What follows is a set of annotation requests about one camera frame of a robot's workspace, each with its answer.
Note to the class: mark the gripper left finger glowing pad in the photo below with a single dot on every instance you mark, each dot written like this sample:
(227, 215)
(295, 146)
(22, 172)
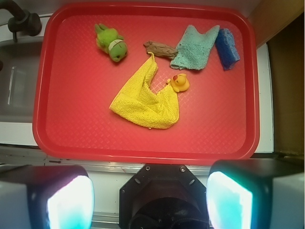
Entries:
(45, 197)

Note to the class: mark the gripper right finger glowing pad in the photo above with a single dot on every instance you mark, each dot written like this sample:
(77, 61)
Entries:
(256, 194)

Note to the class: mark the brown wood chip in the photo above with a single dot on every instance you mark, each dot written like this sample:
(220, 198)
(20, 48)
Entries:
(160, 49)

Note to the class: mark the red plastic tray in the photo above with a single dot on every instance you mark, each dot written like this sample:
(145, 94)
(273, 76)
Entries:
(77, 82)

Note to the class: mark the yellow knitted cloth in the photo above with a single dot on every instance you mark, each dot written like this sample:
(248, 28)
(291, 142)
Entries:
(137, 103)

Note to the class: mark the yellow rubber duck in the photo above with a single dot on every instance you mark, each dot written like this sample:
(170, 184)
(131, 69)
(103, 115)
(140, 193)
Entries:
(179, 83)

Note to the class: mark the grey toy sink basin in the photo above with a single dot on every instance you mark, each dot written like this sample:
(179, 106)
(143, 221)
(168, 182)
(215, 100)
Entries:
(18, 76)

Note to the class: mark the blue sponge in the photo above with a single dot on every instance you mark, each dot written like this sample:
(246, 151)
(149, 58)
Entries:
(225, 45)

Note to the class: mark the teal knitted cloth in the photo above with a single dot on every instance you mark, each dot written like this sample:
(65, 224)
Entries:
(194, 48)

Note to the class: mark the green plush frog toy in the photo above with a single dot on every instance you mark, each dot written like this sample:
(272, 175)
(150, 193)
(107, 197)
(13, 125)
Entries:
(111, 42)

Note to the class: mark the grey toy faucet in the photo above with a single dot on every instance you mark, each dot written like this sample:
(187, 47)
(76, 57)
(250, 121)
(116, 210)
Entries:
(21, 20)

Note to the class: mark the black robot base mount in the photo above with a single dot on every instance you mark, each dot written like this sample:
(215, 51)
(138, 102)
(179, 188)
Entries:
(163, 197)

